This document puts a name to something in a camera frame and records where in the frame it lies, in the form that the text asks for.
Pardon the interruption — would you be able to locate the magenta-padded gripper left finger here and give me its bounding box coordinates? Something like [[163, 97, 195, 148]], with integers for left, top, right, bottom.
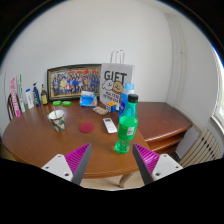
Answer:
[[41, 143, 93, 186]]

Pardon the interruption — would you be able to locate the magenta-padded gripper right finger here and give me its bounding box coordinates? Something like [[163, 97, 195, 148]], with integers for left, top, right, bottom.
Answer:
[[132, 143, 184, 186]]

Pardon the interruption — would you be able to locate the green plastic drink bottle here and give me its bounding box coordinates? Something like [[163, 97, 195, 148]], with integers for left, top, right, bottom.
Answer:
[[114, 93, 139, 155]]

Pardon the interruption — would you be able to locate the flat round red coaster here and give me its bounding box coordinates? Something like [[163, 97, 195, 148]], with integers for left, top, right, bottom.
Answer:
[[78, 122, 95, 134]]

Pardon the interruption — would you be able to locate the white remote control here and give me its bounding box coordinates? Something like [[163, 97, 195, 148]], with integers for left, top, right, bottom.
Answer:
[[102, 117, 118, 134]]

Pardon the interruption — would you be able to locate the small patterned snack packet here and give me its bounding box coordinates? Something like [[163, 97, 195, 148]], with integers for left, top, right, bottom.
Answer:
[[92, 106, 109, 116]]

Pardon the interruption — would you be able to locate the yellow bottle black pump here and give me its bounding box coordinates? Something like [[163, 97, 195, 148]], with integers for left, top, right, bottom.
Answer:
[[40, 84, 49, 106]]

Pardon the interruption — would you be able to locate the blue tissue pack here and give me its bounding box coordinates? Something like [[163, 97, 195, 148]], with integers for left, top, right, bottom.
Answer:
[[79, 90, 99, 108]]

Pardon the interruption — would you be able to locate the dark blue pump bottle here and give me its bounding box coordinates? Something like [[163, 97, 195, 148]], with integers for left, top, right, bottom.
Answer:
[[32, 82, 42, 108]]

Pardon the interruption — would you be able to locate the blue detergent bottle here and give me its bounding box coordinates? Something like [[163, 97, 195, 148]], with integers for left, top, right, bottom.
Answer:
[[118, 82, 136, 119]]

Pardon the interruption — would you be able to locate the white tube blue cap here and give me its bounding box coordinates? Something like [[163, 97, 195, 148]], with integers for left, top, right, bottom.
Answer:
[[25, 88, 35, 110]]

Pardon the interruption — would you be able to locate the colourful puzzle cube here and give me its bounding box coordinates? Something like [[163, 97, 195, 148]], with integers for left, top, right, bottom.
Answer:
[[105, 101, 118, 113]]

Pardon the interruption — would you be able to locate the tall pink box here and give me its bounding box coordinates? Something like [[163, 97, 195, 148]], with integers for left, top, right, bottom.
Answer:
[[9, 77, 22, 118]]

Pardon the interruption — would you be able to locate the tall white green box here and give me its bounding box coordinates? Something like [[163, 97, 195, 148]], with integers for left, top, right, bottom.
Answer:
[[16, 73, 27, 113]]

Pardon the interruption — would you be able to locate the window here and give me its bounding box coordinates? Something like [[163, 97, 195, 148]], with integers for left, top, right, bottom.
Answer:
[[213, 49, 224, 134]]

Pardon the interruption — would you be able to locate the dark framed group photo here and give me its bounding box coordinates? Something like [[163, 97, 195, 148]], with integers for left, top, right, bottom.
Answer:
[[46, 63, 102, 102]]

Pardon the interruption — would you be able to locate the white paper gift bag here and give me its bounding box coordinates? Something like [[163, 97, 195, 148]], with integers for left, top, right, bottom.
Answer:
[[99, 49, 135, 109]]

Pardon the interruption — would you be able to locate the white wall radiator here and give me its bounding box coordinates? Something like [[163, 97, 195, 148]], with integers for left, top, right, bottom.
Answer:
[[179, 128, 224, 168]]

